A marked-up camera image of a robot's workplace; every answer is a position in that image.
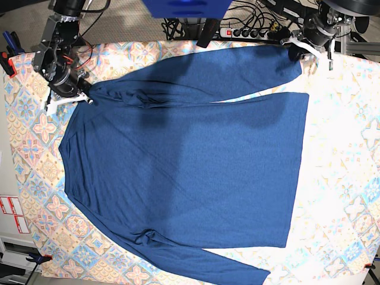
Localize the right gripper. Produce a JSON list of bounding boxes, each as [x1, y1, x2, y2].
[[46, 69, 94, 115]]

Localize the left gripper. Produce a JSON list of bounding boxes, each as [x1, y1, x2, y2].
[[280, 26, 335, 62]]

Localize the blue long-sleeve shirt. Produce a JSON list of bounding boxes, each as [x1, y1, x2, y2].
[[59, 46, 309, 284]]

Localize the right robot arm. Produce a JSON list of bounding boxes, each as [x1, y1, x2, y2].
[[32, 1, 93, 116]]

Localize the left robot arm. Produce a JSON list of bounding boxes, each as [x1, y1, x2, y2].
[[281, 1, 379, 64]]

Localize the white power strip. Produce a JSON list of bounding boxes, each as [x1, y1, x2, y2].
[[218, 27, 276, 40]]

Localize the red black clamp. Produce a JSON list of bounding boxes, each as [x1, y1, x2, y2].
[[1, 52, 17, 78]]

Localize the blue clamp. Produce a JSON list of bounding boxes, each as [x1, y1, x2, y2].
[[2, 31, 25, 56]]

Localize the blue box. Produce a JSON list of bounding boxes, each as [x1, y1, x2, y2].
[[142, 0, 232, 19]]

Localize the red white labels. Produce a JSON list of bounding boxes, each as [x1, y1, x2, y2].
[[1, 195, 30, 234]]

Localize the black orange corner clamp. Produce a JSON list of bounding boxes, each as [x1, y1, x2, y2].
[[26, 253, 52, 265]]

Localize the patterned tablecloth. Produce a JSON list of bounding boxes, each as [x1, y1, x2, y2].
[[1, 53, 379, 284]]

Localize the right corner clamp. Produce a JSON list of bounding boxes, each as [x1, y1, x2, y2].
[[365, 257, 380, 270]]

